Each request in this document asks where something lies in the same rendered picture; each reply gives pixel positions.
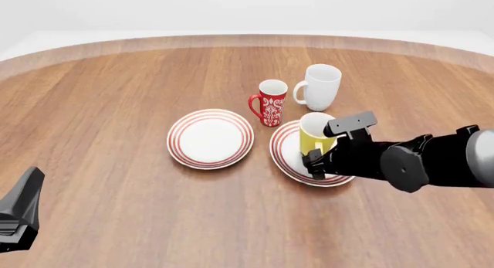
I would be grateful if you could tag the white plate with red rings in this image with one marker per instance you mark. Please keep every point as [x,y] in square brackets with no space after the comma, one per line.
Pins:
[210,139]
[286,153]

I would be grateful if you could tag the yellow and white mug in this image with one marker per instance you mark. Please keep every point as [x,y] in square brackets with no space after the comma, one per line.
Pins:
[310,137]

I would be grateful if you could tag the grey and black right robot arm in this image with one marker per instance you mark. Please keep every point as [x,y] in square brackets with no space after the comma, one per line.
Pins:
[424,161]

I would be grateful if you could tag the red mug with white pattern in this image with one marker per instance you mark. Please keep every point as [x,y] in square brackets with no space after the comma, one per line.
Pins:
[273,108]

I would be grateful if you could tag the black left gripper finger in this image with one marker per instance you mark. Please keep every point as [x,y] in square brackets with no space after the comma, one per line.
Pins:
[27,195]

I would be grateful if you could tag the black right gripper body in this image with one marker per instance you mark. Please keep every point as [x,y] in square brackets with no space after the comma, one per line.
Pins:
[318,163]

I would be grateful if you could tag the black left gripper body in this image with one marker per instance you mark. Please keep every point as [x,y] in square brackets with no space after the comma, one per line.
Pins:
[15,236]

